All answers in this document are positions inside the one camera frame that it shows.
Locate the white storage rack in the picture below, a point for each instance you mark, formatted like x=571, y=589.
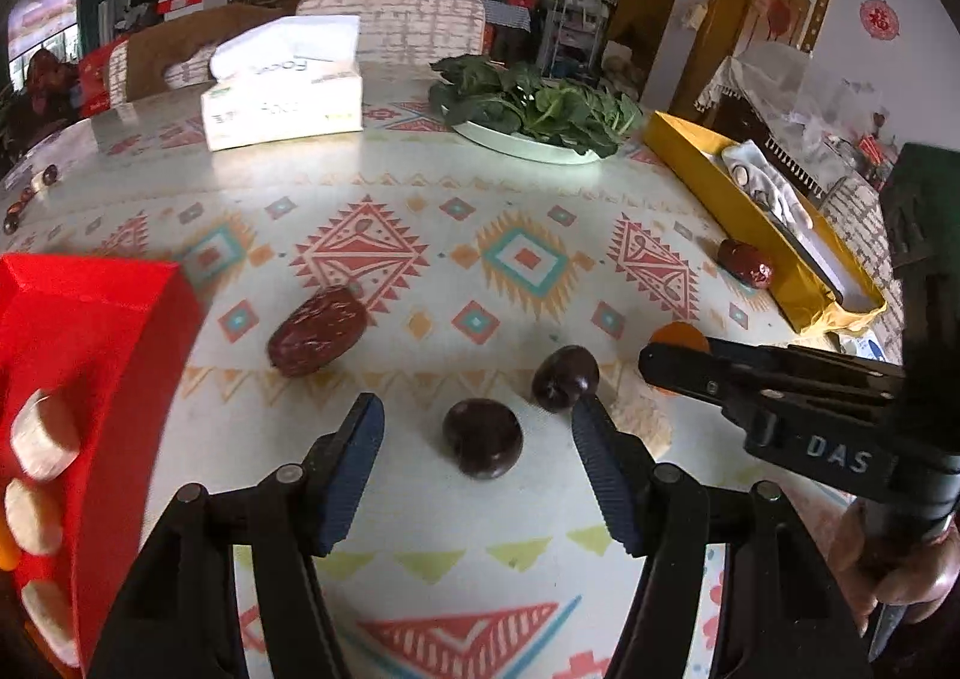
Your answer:
x=577, y=33

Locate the window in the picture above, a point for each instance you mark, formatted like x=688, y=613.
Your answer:
x=41, y=18

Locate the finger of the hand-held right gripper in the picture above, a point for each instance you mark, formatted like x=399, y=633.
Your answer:
x=712, y=371

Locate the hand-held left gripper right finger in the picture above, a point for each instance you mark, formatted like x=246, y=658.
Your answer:
x=604, y=469

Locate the white chair back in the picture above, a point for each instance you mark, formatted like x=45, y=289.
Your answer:
x=412, y=26

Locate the red box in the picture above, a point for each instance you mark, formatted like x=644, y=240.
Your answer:
x=112, y=349

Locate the white work glove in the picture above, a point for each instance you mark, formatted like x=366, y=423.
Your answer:
x=772, y=180

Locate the brown chair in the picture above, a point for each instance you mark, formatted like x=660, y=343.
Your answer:
x=195, y=37

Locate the banana slice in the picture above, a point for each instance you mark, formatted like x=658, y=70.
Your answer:
x=45, y=435
x=49, y=623
x=34, y=518

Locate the white tissue box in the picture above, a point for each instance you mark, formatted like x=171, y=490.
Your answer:
x=277, y=101

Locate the black smartphone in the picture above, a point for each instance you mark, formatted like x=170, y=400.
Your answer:
x=817, y=266

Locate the large red jujube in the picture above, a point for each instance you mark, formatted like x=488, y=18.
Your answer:
x=319, y=330

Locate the red gift bag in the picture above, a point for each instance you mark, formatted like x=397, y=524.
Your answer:
x=101, y=79

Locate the white wet wipes pack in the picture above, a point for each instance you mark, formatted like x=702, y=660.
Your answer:
x=870, y=346

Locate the yellow taped shallow box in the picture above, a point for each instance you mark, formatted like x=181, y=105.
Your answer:
x=750, y=229

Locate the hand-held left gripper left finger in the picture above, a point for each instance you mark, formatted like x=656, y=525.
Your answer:
x=352, y=469

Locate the table with checked cloth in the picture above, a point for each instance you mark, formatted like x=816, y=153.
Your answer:
x=510, y=22

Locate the wooden door frame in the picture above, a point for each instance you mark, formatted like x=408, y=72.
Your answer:
x=720, y=26

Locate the pale green oval plate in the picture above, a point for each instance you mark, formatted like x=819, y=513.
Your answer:
x=540, y=150

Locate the person's right hand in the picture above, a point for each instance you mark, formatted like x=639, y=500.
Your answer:
x=844, y=551

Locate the cabinet with lace cloth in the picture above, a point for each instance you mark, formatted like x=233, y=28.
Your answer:
x=765, y=79

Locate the small orange fruit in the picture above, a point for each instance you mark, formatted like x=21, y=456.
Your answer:
x=679, y=335
x=7, y=551

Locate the dark round fruit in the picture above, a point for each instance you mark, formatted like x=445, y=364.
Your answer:
x=481, y=437
x=565, y=379

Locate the white patterned chair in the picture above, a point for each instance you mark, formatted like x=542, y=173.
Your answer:
x=862, y=221

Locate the plate of green leaves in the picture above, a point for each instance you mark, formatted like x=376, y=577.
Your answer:
x=525, y=97

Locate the red paper wall decoration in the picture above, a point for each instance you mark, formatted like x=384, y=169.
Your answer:
x=880, y=20

